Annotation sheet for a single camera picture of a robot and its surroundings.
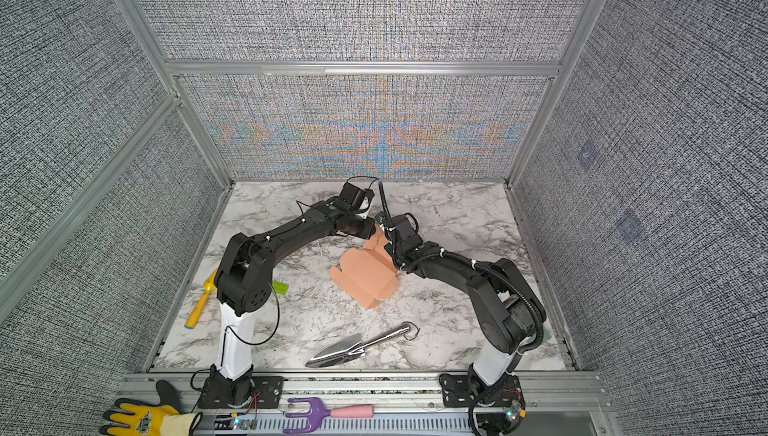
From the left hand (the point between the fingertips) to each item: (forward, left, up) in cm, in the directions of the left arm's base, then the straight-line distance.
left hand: (373, 230), depth 96 cm
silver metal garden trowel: (-33, +7, -8) cm, 35 cm away
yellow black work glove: (-47, +48, -4) cm, 67 cm away
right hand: (-2, -9, 0) cm, 9 cm away
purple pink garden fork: (-47, +15, -9) cm, 50 cm away
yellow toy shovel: (-14, +50, -7) cm, 52 cm away
